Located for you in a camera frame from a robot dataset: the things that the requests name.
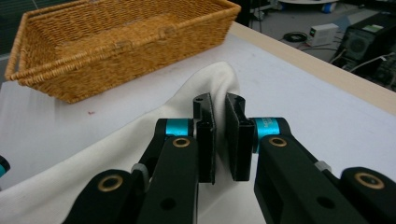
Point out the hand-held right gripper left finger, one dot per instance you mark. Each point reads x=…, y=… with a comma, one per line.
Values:
x=206, y=149

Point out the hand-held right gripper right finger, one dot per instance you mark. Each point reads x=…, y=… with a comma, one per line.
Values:
x=239, y=149

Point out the white printed tank top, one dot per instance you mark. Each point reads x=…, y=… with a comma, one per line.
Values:
x=102, y=161

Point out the wicker basket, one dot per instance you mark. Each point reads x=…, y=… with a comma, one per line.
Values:
x=124, y=49

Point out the small white box device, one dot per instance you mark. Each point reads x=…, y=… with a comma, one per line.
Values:
x=322, y=34

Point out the round white table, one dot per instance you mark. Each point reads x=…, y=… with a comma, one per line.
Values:
x=308, y=3

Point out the black computer tower green label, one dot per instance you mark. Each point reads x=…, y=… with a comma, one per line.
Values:
x=362, y=40

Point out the black metal post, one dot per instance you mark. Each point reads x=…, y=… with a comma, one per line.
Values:
x=246, y=12

